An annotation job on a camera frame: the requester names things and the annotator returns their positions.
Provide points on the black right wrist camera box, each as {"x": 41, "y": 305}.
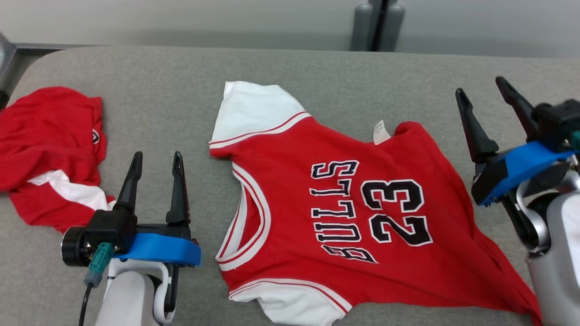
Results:
{"x": 559, "y": 122}

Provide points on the red Bulls 23 jersey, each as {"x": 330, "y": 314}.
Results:
{"x": 281, "y": 149}

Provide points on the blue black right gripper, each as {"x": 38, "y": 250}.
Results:
{"x": 521, "y": 165}

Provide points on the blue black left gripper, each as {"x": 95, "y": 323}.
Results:
{"x": 163, "y": 249}

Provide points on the grey partition post double foot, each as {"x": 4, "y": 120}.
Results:
{"x": 362, "y": 27}

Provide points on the grey partition end post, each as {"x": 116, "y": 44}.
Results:
{"x": 5, "y": 59}

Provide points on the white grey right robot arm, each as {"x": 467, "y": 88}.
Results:
{"x": 557, "y": 271}

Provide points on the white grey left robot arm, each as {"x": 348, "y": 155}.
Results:
{"x": 127, "y": 299}

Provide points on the red white shirt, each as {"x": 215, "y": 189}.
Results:
{"x": 45, "y": 136}

